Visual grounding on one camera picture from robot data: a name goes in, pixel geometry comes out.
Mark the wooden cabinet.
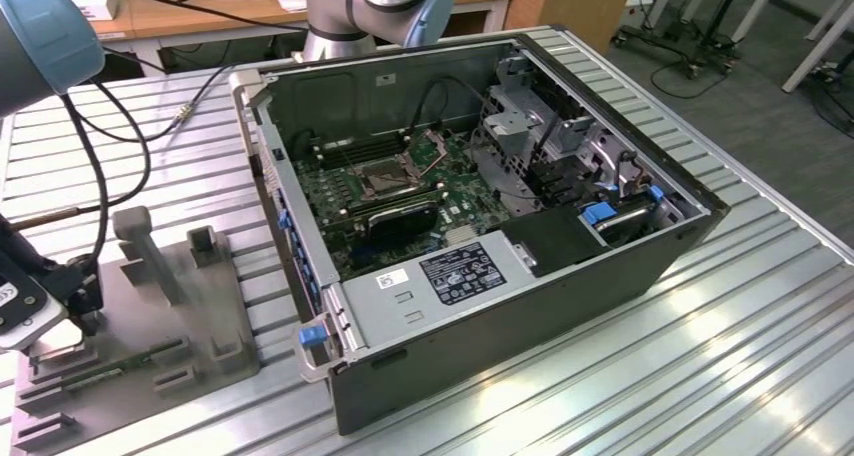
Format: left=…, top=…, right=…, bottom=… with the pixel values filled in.
left=513, top=0, right=639, bottom=55

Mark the blue slot retainer strip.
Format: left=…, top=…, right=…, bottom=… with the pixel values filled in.
left=271, top=195, right=319, bottom=302

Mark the CPU socket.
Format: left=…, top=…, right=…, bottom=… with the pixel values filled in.
left=357, top=158, right=421, bottom=200

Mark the green RAM stick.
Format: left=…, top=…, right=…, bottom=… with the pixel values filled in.
left=63, top=350, right=152, bottom=393

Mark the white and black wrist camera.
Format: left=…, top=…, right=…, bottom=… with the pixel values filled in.
left=0, top=270, right=70, bottom=353

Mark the metal socket cover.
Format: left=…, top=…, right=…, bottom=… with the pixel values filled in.
left=398, top=128, right=450, bottom=183

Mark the black wheeled cart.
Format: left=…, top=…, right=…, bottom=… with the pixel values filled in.
left=613, top=0, right=742, bottom=80

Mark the white table leg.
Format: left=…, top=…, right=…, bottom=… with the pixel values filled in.
left=780, top=0, right=854, bottom=95

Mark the black RAM slot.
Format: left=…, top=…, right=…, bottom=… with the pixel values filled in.
left=318, top=141, right=413, bottom=163
left=313, top=131, right=410, bottom=153
left=315, top=136, right=411, bottom=158

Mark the blue disk carrier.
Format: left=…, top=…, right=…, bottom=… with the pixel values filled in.
left=578, top=201, right=617, bottom=227

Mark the silver drive cage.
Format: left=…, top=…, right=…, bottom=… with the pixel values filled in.
left=477, top=55, right=602, bottom=207

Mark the thin black cable metal connector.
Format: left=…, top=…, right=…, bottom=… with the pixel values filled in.
left=66, top=63, right=239, bottom=142

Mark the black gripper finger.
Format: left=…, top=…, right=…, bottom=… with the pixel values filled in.
left=66, top=275, right=106, bottom=338

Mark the black graphics card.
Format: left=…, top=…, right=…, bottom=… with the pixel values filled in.
left=365, top=203, right=442, bottom=243

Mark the white cardboard box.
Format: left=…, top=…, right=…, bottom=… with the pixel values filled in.
left=70, top=0, right=123, bottom=21

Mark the black open PC case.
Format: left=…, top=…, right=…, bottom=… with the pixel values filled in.
left=226, top=24, right=730, bottom=436

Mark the black and red wire bundle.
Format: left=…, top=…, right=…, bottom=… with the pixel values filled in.
left=614, top=149, right=655, bottom=197

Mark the black floor cable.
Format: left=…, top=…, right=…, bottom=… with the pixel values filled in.
left=650, top=60, right=729, bottom=100

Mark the black wire inside case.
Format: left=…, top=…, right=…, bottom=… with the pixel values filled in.
left=407, top=75, right=489, bottom=132

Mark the grey parts rack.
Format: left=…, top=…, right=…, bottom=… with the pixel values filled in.
left=10, top=205, right=263, bottom=452

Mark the green motherboard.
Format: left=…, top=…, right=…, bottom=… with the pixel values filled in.
left=293, top=129, right=510, bottom=280

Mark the grey power supply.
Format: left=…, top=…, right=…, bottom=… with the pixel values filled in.
left=339, top=230, right=539, bottom=350

